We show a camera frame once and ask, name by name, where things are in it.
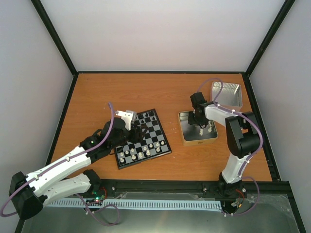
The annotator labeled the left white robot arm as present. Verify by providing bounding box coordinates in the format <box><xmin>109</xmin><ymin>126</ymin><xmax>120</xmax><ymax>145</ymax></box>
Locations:
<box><xmin>9</xmin><ymin>117</ymin><xmax>147</xmax><ymax>220</ymax></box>

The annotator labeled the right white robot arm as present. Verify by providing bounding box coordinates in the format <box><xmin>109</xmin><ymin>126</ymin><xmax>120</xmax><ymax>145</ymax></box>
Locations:
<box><xmin>189</xmin><ymin>102</ymin><xmax>263</xmax><ymax>197</ymax></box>

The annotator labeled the black chess piece set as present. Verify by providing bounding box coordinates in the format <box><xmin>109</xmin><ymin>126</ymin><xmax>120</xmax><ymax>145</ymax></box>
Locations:
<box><xmin>135</xmin><ymin>109</ymin><xmax>157</xmax><ymax>127</ymax></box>

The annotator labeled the green lit circuit board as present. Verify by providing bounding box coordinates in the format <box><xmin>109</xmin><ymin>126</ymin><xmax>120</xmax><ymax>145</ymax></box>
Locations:
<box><xmin>92</xmin><ymin>187</ymin><xmax>107</xmax><ymax>202</ymax></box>

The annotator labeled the black and silver chessboard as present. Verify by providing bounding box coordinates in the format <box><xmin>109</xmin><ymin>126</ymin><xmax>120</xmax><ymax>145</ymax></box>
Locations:
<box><xmin>114</xmin><ymin>109</ymin><xmax>172</xmax><ymax>169</ymax></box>

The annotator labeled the gold metal tin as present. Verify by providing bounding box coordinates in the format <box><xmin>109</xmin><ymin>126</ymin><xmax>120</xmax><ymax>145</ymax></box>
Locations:
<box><xmin>178</xmin><ymin>111</ymin><xmax>218</xmax><ymax>146</ymax></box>

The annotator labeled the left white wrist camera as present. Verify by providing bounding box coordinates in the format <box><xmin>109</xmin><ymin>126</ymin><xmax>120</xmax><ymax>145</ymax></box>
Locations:
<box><xmin>115</xmin><ymin>110</ymin><xmax>137</xmax><ymax>131</ymax></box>

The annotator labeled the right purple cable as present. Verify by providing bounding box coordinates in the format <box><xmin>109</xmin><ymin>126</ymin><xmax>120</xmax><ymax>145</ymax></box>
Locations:
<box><xmin>198</xmin><ymin>77</ymin><xmax>264</xmax><ymax>216</ymax></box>

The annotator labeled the black aluminium frame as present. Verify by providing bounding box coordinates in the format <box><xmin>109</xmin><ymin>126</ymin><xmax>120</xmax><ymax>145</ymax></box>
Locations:
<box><xmin>14</xmin><ymin>0</ymin><xmax>311</xmax><ymax>233</ymax></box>

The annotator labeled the light blue cable duct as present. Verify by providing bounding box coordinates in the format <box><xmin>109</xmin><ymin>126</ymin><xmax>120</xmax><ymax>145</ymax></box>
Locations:
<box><xmin>48</xmin><ymin>197</ymin><xmax>222</xmax><ymax>212</ymax></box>

